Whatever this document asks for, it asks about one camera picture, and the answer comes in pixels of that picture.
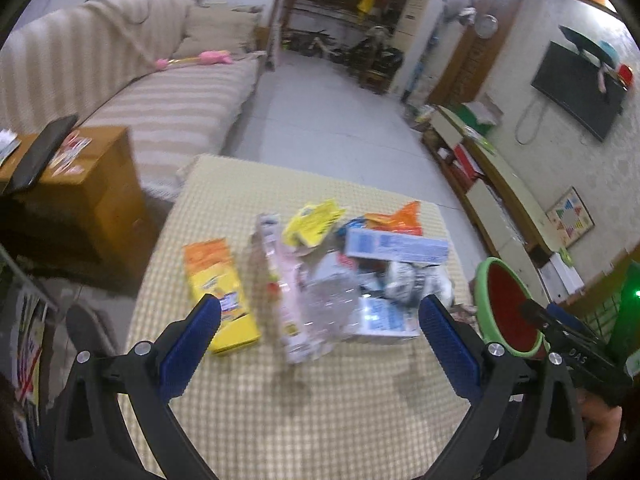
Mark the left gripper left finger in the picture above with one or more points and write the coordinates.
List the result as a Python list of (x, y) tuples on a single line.
[(91, 439)]

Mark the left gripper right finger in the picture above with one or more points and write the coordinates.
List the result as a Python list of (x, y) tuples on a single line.
[(523, 421)]

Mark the crushed patterned paper cup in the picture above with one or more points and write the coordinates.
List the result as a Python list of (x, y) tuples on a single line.
[(408, 283)]

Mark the yellow orange snack box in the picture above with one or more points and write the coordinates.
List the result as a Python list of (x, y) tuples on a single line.
[(210, 270)]

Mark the long blue toothpaste box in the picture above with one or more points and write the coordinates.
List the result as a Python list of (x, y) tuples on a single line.
[(390, 246)]

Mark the crushed clear plastic bottle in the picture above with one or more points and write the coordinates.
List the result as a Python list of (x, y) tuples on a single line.
[(315, 293)]

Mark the yellow carton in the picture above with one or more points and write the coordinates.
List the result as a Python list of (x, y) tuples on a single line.
[(312, 224)]

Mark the blue white milk carton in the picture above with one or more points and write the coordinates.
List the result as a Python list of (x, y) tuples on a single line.
[(379, 318)]

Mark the right hand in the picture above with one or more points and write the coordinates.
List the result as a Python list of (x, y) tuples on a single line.
[(602, 424)]

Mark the white shoe box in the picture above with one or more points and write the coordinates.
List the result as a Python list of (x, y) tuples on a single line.
[(559, 279)]

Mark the large red green-rimmed bin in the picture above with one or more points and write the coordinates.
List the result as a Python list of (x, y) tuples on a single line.
[(498, 295)]

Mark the chinese checkers board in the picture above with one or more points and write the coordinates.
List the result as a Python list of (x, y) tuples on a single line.
[(570, 217)]

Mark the long tv cabinet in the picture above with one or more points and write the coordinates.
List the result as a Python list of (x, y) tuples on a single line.
[(512, 224)]

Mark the orange snack wrapper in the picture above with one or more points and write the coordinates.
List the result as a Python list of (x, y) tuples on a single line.
[(404, 221)]

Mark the wooden side table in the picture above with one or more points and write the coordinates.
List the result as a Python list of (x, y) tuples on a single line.
[(86, 219)]

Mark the green white box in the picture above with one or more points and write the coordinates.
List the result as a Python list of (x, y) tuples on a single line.
[(482, 115)]

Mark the black tablet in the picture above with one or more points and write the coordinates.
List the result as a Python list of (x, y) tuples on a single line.
[(37, 157)]

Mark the striped beige sofa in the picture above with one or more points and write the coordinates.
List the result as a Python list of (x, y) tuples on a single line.
[(97, 60)]

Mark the white standing air conditioner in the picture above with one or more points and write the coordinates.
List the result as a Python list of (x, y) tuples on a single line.
[(413, 30)]

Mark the pink toy wand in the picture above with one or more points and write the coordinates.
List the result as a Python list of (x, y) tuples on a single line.
[(204, 58)]

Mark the white balance bike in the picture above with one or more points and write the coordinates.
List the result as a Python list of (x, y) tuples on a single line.
[(311, 44)]

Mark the beige sofa cushion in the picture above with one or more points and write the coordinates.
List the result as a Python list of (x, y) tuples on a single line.
[(218, 28)]

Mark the wall mounted television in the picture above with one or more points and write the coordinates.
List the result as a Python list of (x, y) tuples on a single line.
[(572, 82)]

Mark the round wall clock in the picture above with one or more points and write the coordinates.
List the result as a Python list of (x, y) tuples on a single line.
[(486, 26)]

